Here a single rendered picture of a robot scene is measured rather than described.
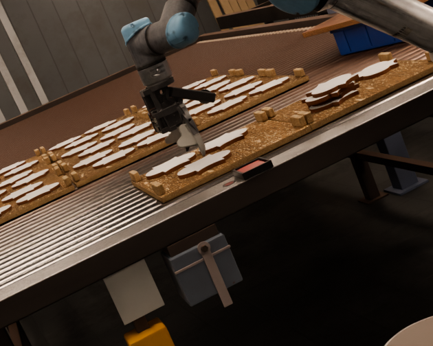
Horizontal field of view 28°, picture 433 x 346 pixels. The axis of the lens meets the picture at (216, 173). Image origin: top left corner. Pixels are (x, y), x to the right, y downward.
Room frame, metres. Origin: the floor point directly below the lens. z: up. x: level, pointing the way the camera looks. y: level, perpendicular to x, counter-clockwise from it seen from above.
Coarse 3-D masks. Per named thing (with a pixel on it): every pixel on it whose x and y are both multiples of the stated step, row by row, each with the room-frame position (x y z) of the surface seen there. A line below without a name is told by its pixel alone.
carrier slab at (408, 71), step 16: (400, 64) 2.34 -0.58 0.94; (416, 64) 2.25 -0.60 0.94; (432, 64) 2.17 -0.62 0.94; (368, 80) 2.30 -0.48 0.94; (384, 80) 2.21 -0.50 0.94; (400, 80) 2.13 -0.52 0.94; (416, 80) 2.13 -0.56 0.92; (368, 96) 2.11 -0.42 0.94; (288, 112) 2.33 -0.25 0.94; (320, 112) 2.16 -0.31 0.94; (336, 112) 2.08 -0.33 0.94
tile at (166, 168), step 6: (180, 156) 2.29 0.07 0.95; (186, 156) 2.25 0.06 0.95; (192, 156) 2.22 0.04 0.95; (168, 162) 2.27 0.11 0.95; (174, 162) 2.24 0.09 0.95; (180, 162) 2.21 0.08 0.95; (186, 162) 2.19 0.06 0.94; (156, 168) 2.26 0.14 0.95; (162, 168) 2.22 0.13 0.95; (168, 168) 2.19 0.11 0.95; (174, 168) 2.19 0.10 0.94; (150, 174) 2.21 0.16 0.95; (156, 174) 2.19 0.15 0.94; (162, 174) 2.19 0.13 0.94
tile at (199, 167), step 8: (224, 152) 2.10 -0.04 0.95; (200, 160) 2.13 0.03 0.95; (208, 160) 2.09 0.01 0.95; (216, 160) 2.05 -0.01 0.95; (224, 160) 2.04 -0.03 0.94; (184, 168) 2.11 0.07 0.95; (192, 168) 2.07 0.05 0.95; (200, 168) 2.04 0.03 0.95; (208, 168) 2.04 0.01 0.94; (184, 176) 2.05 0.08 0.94
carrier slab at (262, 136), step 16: (240, 128) 2.38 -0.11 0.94; (256, 128) 2.28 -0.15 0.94; (272, 128) 2.20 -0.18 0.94; (288, 128) 2.12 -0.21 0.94; (304, 128) 2.06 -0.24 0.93; (240, 144) 2.17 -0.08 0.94; (256, 144) 2.09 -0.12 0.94; (272, 144) 2.03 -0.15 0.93; (240, 160) 2.01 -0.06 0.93; (144, 176) 2.27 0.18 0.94; (160, 176) 2.19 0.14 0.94; (176, 176) 2.11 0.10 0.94; (192, 176) 2.04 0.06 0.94; (208, 176) 1.99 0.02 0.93; (176, 192) 1.97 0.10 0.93
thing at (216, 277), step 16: (192, 240) 1.85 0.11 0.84; (208, 240) 1.84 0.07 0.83; (224, 240) 1.85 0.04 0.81; (176, 256) 1.83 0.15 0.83; (192, 256) 1.83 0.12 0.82; (208, 256) 1.83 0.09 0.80; (224, 256) 1.84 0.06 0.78; (176, 272) 1.82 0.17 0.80; (192, 272) 1.83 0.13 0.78; (208, 272) 1.83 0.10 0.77; (224, 272) 1.84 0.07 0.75; (192, 288) 1.82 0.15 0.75; (208, 288) 1.83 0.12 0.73; (224, 288) 1.83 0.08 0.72; (192, 304) 1.82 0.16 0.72; (224, 304) 1.83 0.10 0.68
